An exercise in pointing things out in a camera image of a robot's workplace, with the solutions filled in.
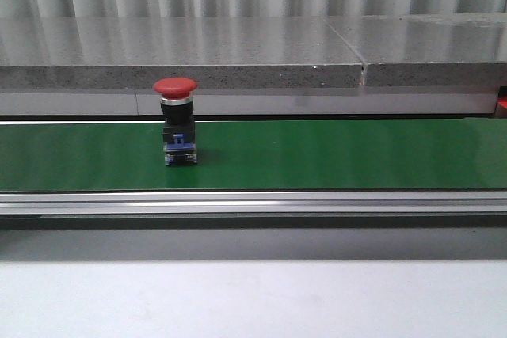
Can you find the red mushroom button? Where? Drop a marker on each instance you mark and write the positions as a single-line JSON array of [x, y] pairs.
[[179, 130]]

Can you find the red plastic bin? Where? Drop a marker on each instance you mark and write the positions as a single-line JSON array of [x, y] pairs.
[[501, 107]]

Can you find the grey speckled stone counter slab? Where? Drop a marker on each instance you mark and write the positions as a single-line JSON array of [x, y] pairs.
[[135, 52]]

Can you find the green conveyor belt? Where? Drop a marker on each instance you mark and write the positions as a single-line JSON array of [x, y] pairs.
[[278, 154]]

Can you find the white cabinet panel under counter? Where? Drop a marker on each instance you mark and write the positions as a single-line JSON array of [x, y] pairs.
[[246, 102]]

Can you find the aluminium conveyor side rail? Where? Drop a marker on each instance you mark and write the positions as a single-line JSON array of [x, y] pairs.
[[252, 209]]

